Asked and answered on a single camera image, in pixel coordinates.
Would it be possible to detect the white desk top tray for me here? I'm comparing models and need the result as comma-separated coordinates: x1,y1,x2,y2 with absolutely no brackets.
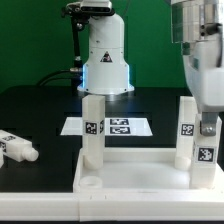
73,147,224,196

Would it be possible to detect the white marker sheet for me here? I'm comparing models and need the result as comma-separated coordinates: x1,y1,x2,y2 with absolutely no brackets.
61,117,153,136

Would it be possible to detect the black camera on stand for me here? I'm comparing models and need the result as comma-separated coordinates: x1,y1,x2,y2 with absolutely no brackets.
61,0,115,17

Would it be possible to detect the black cable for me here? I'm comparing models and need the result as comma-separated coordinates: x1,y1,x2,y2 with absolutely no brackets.
35,69,83,87

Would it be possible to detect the white front fence bar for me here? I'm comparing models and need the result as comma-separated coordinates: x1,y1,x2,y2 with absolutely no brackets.
0,191,224,221

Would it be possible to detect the black camera stand pole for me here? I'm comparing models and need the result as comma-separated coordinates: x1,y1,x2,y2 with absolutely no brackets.
71,18,83,95

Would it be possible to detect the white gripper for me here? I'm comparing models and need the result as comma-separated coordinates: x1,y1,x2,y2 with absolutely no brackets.
182,37,224,136

